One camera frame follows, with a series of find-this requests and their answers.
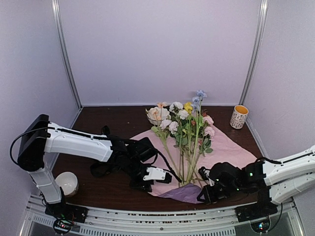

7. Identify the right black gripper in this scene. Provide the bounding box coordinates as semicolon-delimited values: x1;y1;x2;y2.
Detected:
197;183;241;206

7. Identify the black printed ribbon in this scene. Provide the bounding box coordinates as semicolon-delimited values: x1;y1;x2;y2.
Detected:
90;125;124;177

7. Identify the pink wrapping paper sheet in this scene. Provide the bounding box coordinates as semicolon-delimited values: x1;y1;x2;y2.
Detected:
132;127;256;204

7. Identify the scalloped white bowl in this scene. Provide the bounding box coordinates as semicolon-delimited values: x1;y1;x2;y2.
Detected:
146;106;170;125

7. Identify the peach flower stem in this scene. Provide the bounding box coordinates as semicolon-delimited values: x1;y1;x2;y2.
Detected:
147;102;182;183

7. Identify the patterned mug orange inside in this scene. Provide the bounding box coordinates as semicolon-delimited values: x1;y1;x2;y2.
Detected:
230;105;249;129

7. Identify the blue flower stem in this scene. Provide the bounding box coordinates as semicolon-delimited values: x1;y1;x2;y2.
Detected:
186;89;207;183

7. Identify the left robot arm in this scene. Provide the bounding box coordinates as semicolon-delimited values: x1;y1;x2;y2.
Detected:
14;114;166;218

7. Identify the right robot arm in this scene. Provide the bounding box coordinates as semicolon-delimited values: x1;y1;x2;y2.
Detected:
197;146;315;217

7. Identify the round white bowl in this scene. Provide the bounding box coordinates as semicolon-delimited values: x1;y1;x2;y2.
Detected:
55;172;79;197

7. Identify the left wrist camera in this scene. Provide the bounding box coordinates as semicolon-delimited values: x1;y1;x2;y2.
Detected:
143;167;172;184

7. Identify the front aluminium rail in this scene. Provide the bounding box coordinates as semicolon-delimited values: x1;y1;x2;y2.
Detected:
17;195;306;236

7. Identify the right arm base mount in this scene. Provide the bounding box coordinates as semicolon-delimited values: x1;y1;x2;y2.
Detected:
235;203;278;222

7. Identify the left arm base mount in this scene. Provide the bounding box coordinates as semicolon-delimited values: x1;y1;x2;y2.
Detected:
45;204;88;223

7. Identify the left aluminium frame post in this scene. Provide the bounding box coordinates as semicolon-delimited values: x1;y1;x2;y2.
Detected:
51;0;83;110

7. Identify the aluminium frame post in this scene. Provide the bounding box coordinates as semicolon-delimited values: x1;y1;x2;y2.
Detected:
239;0;269;105
51;0;83;110

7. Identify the right aluminium frame post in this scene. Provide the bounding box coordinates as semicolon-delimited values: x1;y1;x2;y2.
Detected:
239;0;269;105

